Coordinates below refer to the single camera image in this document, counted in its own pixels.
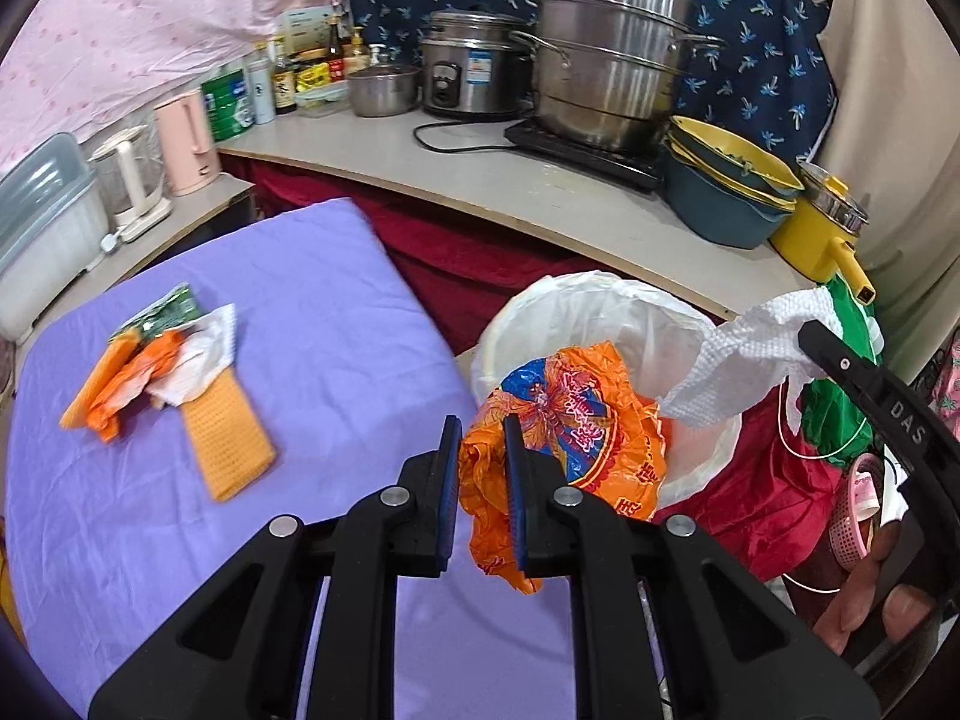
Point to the large steel steamer pot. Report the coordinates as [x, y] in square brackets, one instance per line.
[615, 75]

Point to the orange printed plastic bag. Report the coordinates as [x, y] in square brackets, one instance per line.
[585, 420]

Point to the small orange plastic bag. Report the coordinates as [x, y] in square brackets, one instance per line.
[142, 379]

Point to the small steel pot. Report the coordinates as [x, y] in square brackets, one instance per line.
[382, 94]

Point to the brown sauce bottle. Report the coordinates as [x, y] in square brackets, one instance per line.
[335, 52]

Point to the white glass kettle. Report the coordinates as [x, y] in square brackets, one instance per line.
[131, 172]

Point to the yellow seasoning packets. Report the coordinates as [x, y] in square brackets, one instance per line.
[313, 76]

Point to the yellow electric pot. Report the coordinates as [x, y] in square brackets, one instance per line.
[806, 236]

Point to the orange foam sleeve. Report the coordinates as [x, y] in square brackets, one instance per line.
[94, 386]

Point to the white green carton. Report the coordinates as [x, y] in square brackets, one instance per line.
[311, 28]

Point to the beige curtain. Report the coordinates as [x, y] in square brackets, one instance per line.
[900, 127]

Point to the person's right hand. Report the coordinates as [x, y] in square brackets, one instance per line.
[847, 619]

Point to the green plastic bag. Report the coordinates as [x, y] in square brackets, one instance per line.
[832, 420]

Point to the pink dotted bedsheet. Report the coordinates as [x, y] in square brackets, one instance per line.
[150, 15]

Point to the stacked teal yellow bowls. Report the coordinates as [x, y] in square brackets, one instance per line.
[712, 217]

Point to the steel rice cooker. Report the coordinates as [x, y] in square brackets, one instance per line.
[472, 75]

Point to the black induction cooker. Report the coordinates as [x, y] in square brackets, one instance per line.
[570, 150]

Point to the pink electric kettle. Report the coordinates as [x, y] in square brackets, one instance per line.
[184, 142]

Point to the white bottle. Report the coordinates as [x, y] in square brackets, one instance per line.
[262, 94]

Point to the green patterned wrapper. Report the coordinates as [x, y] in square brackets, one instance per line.
[172, 311]

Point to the pink plastic basket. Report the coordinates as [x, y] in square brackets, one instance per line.
[847, 532]

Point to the navy printed cloth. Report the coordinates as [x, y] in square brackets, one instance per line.
[765, 52]

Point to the red cloth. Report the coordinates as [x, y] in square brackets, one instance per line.
[450, 270]

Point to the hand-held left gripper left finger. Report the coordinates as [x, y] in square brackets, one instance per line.
[448, 499]

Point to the white lined trash bin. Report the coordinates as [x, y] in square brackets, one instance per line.
[585, 296]

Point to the white crumpled plastic bag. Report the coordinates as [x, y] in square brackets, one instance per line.
[206, 349]

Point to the yellow oil bottle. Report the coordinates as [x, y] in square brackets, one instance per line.
[356, 56]

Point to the clear food container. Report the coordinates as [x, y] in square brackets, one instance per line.
[322, 101]

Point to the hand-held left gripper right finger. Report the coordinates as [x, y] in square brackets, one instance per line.
[516, 499]

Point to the white dish box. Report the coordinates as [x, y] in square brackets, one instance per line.
[45, 240]

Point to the white paper towel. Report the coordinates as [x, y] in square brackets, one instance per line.
[750, 345]

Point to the orange waffle cloth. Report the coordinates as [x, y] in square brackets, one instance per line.
[225, 442]

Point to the dark sauce bottle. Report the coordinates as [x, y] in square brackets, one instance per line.
[283, 90]

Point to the green tin can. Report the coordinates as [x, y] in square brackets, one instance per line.
[225, 105]

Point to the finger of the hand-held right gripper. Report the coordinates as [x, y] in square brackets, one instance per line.
[840, 360]

